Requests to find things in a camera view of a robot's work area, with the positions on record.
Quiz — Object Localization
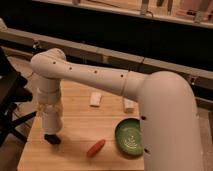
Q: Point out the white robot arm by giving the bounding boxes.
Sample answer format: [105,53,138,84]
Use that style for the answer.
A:
[30,48,204,171]

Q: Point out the white cloth piece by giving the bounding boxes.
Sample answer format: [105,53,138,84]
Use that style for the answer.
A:
[90,92,102,107]

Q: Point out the black office chair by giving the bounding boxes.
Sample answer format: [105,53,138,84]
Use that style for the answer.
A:
[0,47,36,147]

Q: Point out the white small block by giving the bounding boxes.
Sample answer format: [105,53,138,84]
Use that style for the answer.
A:
[123,98,134,113]

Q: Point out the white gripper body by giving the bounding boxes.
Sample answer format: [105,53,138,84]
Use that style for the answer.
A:
[37,96,63,117]

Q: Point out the green plate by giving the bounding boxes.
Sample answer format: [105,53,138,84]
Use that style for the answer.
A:
[115,118,143,157]

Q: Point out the black eraser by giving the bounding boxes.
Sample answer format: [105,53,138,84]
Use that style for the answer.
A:
[44,134,61,145]

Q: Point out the orange carrot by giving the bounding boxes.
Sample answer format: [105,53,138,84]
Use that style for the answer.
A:
[86,139,106,158]

